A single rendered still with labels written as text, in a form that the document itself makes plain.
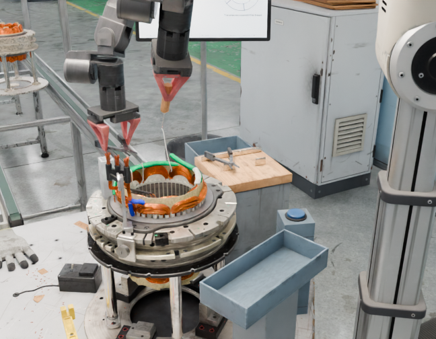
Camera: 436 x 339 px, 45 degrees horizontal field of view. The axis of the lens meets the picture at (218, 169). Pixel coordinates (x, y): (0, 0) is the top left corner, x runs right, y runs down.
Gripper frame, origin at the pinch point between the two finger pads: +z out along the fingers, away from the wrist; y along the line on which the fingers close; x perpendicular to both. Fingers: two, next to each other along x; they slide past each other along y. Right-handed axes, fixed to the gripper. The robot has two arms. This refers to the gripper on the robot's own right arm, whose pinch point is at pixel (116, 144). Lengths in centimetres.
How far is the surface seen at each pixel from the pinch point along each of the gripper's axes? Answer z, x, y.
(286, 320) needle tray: 20, 52, -5
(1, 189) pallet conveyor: 44, -79, 5
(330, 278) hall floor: 118, -26, -132
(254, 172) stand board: 9.9, 16.7, -29.7
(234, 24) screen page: -11, -51, -83
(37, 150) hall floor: 128, -291, -90
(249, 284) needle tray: 12.7, 46.0, -0.3
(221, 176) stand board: 10.0, 13.0, -21.6
